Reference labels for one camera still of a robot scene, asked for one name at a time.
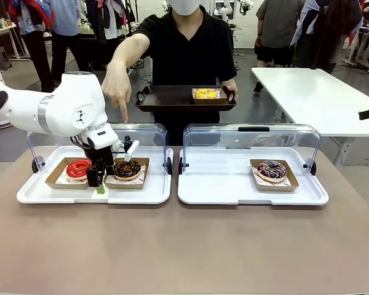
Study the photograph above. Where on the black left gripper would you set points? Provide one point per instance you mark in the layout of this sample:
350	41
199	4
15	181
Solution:
98	156

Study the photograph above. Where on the dark brown serving tray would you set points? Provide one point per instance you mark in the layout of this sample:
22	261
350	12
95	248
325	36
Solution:
166	98

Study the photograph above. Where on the yellow sprinkled donut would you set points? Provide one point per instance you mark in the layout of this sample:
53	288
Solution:
204	93

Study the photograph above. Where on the yellow frosted donut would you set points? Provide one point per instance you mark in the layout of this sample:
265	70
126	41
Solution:
210	100

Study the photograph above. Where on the person's right forearm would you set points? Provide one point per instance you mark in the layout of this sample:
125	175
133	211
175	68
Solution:
129	49

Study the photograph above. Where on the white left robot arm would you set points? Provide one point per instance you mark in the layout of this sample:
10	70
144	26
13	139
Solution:
70	104

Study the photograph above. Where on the person's left forearm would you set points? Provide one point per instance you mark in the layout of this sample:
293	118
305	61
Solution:
229	80

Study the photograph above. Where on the chocolate nut donut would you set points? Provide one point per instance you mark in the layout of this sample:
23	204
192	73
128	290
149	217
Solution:
126	169

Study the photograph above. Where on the red glazed donut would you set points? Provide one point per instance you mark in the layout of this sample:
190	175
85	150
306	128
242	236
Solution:
77	170

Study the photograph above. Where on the chocolate sprinkled donut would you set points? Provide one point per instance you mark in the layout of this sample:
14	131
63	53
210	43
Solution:
126	186

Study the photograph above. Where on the red frosted donut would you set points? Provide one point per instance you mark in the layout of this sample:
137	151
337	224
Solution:
53	179

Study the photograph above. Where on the dark purple drizzled donut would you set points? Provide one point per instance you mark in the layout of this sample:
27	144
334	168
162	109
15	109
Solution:
272	170

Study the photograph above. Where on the purple chocolate donut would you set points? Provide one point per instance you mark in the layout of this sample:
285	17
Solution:
276	188

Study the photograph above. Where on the person in black shirt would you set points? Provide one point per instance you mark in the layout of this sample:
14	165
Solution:
184	55

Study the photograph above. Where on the person's right hand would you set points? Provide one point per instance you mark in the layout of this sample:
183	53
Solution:
117	83

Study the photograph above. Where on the person's left hand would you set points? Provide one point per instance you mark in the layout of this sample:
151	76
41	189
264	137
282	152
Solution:
231	86

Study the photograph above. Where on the white printed paper liner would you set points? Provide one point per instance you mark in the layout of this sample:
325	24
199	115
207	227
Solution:
110	182
61	180
290	183

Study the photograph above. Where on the white display tray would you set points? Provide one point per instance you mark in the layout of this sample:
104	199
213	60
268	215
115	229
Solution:
218	184
135	195

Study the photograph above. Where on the white side table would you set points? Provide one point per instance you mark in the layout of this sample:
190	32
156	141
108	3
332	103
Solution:
319	98

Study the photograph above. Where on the clear hinged display lid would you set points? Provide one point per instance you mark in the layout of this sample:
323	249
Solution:
209	135
150	135

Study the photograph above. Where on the bystander with long dark hair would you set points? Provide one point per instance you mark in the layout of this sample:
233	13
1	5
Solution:
329	30

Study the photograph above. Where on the bystander in grey shirt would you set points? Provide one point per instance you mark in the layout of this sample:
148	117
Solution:
278	27

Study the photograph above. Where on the bystander with red jacket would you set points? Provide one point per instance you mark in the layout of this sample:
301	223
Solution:
34	46

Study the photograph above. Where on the bystander in light blue shirt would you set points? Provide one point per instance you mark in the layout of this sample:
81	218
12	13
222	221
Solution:
64	24

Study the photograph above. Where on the grey plastic stool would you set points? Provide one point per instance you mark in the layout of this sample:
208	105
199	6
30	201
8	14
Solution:
1	56

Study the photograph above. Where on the white background work table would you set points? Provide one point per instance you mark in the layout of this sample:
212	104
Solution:
3	30

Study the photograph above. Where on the white face mask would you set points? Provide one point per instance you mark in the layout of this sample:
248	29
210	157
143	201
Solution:
184	6

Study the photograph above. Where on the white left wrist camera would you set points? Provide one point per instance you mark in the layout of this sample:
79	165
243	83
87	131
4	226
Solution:
132	150

